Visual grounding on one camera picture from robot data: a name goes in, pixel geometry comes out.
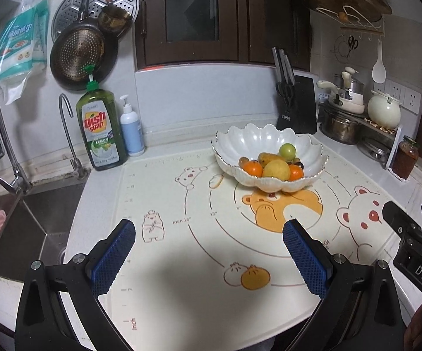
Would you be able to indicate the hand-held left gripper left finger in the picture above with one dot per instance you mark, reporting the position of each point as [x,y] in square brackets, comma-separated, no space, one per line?
[114,259]

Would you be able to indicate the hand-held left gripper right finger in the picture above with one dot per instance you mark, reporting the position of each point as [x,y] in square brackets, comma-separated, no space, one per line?
[304,259]

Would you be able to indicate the orange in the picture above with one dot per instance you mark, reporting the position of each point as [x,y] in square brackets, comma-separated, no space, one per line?
[296,173]
[253,169]

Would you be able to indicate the yellow lemon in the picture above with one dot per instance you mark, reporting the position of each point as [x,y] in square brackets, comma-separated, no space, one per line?
[276,170]

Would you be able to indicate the yellow mango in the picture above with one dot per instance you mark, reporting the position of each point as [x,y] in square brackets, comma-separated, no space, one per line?
[266,158]

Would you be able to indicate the red date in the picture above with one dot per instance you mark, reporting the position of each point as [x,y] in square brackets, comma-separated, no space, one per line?
[244,161]

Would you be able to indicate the white scalloped bowl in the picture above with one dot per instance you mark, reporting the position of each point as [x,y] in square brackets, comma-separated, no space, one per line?
[255,140]

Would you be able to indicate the glass jar of red sauce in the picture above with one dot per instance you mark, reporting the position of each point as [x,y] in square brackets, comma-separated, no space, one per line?
[405,159]

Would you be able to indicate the flat steel lidded pan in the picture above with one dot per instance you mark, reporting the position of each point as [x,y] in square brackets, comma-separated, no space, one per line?
[375,150]

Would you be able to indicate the white sided pot shelf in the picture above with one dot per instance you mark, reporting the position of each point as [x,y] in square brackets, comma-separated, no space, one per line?
[394,146]

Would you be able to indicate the bear print baking mat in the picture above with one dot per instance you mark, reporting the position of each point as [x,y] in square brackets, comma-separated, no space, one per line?
[196,234]

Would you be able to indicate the steel sink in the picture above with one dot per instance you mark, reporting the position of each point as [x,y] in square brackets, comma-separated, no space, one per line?
[31,226]

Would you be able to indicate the white ceramic lidded pot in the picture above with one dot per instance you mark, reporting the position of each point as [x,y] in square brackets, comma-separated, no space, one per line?
[383,113]

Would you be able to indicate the large steel pot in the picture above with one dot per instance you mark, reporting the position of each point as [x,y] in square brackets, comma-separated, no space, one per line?
[341,128]

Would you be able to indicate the thin chrome faucet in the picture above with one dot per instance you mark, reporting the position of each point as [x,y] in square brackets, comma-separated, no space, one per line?
[74,153]

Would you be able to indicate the green dish soap bottle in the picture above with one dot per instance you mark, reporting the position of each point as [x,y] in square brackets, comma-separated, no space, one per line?
[101,131]

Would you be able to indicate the white blue pump bottle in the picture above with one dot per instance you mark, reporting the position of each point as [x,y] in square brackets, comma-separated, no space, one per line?
[132,131]

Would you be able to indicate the small steel lidded pot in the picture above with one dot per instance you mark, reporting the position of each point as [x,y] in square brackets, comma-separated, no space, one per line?
[355,87]

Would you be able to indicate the black knife block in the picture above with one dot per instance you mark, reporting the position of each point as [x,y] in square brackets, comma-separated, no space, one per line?
[300,106]

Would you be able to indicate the white rice paddle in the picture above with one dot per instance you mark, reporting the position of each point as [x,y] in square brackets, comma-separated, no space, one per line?
[378,71]

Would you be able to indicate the black kitchen scissors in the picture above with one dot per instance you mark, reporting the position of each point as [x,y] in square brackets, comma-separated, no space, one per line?
[285,93]

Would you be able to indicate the small hanging scissors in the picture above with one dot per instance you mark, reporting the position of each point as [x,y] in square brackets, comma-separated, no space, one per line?
[352,44]

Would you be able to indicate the perforated black colander pan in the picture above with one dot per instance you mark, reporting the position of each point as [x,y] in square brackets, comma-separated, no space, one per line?
[77,55]

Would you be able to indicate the teal white towel packet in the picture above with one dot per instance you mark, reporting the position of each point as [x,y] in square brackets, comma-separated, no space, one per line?
[17,51]

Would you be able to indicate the brass ladle pot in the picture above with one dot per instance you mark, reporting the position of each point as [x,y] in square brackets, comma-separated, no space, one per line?
[115,18]

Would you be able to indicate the round steel steamer plate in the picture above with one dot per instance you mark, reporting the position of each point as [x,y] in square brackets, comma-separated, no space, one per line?
[72,3]

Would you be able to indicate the white wall socket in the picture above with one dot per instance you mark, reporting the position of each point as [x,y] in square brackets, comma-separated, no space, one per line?
[412,97]
[394,89]

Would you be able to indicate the dark brown window frame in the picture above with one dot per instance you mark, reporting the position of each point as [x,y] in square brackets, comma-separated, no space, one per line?
[229,18]

